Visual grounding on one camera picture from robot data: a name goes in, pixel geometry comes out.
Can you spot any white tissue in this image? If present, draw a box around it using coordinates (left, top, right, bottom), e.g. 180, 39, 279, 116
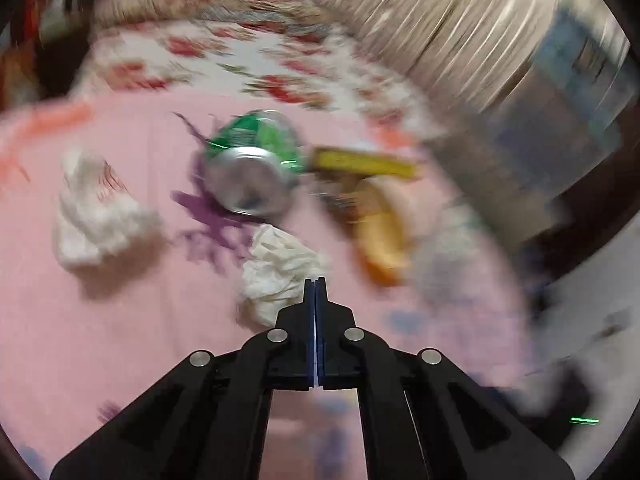
241, 224, 330, 327

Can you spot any clear plastic floral bottle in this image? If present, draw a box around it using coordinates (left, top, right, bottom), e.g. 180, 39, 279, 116
408, 198, 499, 313

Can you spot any pink paper noodle cup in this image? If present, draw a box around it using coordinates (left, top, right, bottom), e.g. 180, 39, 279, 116
352, 176, 438, 287

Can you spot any white paper wrapper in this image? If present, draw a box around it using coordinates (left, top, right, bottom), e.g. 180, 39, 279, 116
53, 148, 162, 269

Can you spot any crushed green soda can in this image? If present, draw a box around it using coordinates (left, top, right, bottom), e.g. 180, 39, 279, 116
203, 110, 306, 219

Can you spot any yellow spice box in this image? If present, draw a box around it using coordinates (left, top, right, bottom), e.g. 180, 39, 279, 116
311, 146, 418, 180

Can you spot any pink floral blanket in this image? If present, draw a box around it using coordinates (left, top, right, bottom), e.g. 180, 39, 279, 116
1, 92, 532, 479

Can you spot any white red floral bedsheet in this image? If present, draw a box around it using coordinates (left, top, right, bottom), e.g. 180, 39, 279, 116
70, 20, 444, 140

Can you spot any beige leaf pattern curtain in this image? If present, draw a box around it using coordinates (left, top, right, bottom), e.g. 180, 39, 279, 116
314, 0, 559, 110

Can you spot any folded patterned quilt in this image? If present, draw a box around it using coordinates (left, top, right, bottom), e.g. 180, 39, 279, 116
91, 0, 332, 37

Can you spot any clear storage box blue handle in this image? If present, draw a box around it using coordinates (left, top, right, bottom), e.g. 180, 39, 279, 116
446, 8, 639, 249

